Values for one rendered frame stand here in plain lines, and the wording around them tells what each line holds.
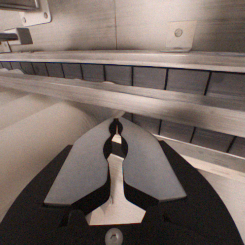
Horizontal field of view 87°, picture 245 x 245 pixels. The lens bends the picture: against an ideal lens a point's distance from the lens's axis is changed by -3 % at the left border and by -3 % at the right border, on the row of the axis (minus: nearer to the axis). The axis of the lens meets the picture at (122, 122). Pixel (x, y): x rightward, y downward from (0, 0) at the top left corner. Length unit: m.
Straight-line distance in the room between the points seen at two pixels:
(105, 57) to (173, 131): 0.12
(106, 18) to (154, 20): 0.07
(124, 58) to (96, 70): 0.04
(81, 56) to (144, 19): 0.09
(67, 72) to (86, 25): 0.08
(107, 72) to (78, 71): 0.05
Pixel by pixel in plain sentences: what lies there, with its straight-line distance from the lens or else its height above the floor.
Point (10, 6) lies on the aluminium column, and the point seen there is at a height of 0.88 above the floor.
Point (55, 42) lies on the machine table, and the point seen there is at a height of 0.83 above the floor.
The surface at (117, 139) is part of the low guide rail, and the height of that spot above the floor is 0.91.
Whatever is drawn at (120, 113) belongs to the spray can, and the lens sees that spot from 0.16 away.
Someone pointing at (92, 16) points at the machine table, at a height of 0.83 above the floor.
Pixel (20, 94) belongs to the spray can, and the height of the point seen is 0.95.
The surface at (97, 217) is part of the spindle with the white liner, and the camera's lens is 0.37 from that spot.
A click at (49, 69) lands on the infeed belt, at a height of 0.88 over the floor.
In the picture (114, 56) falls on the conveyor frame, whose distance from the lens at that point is 0.17.
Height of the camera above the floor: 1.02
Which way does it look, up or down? 48 degrees down
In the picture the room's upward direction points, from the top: 136 degrees counter-clockwise
